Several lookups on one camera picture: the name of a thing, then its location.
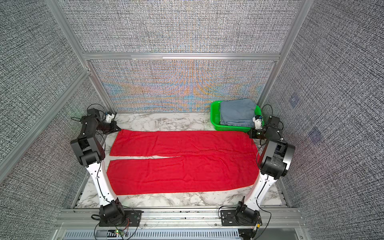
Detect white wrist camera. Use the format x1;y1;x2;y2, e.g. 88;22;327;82
105;112;116;123
252;115;263;130

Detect green plastic basket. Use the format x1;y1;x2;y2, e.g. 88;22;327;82
210;101;265;133

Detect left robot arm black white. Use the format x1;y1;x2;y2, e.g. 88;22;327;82
71;108;126;226

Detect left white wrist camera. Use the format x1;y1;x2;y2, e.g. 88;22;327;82
105;112;116;123

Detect aluminium cage frame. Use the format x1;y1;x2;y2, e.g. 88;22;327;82
1;1;305;229

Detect red long pants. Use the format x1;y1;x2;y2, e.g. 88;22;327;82
107;130;260;195

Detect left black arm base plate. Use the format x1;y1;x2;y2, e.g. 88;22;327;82
99;210;143;227

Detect white slotted cable duct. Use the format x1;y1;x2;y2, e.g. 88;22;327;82
63;229;241;240

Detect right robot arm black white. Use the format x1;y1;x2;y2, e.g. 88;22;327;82
235;116;296;226

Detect folded grey-blue cloth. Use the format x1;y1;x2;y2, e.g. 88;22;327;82
220;99;257;127

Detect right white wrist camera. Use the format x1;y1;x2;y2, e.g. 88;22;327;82
252;115;263;130

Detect aluminium front rail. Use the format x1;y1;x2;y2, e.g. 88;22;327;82
54;207;308;230

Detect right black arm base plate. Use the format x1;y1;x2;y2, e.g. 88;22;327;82
218;209;263;227

